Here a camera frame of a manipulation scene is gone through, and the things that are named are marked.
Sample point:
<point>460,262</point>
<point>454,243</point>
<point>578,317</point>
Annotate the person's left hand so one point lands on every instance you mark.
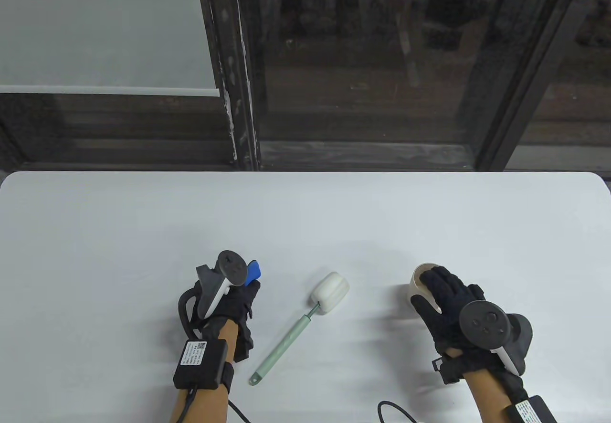
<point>236,306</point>

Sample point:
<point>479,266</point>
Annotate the person's right hand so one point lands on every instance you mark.
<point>448,299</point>

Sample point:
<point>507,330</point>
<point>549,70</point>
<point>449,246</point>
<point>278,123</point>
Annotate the beige water cup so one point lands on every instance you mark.
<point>417,284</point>

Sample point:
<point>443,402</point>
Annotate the blue black-edged cloth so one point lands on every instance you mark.
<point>254,272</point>

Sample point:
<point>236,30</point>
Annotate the white green cup brush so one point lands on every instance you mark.
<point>331,291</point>

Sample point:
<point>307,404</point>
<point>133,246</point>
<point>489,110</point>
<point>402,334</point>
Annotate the person's left forearm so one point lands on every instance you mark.
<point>212,406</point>

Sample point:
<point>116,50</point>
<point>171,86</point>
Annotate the person's right forearm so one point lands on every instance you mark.
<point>489,401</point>

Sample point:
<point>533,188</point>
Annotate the black grey left hand controller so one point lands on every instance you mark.
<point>231,265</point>

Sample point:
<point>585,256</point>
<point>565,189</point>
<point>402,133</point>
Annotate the black grey hand controller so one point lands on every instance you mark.
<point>231,265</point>
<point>482,322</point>

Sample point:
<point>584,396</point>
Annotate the black grey right hand controller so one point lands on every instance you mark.
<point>482,322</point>

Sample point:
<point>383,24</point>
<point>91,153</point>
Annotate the black left wrist box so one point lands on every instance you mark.
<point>200,363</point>

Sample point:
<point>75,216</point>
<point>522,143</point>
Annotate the black wrist box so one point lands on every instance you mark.
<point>532,413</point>
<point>200,363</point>

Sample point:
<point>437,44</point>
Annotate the black right wrist box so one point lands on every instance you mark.
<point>532,413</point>

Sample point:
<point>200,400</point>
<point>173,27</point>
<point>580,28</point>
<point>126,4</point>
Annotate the large white roller blind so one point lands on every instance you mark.
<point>95,26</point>

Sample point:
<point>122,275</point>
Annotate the dark window frame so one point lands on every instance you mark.
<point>229,36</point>

